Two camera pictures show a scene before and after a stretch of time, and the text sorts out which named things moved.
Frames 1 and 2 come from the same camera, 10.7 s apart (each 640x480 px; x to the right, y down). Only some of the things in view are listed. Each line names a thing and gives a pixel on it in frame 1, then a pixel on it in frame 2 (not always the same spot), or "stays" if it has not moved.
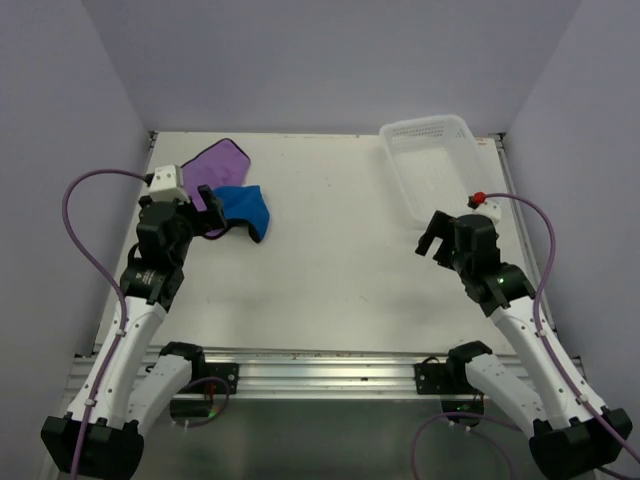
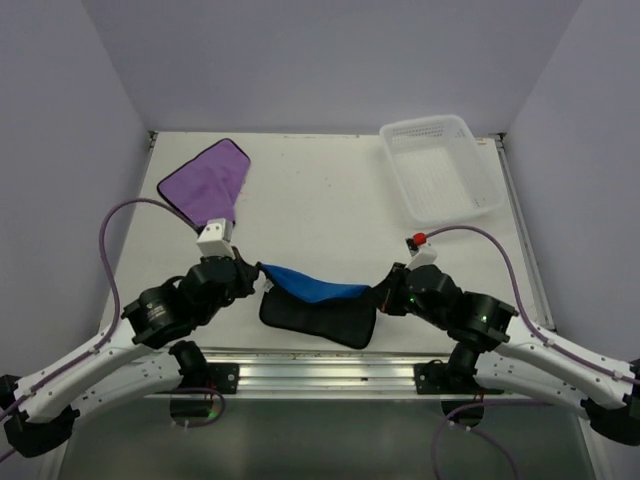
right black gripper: (440, 225) -> (385, 293)
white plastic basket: (437, 165) stays
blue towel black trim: (245, 204) -> (341, 313)
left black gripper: (203, 224) -> (249, 279)
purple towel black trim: (222, 164) stays
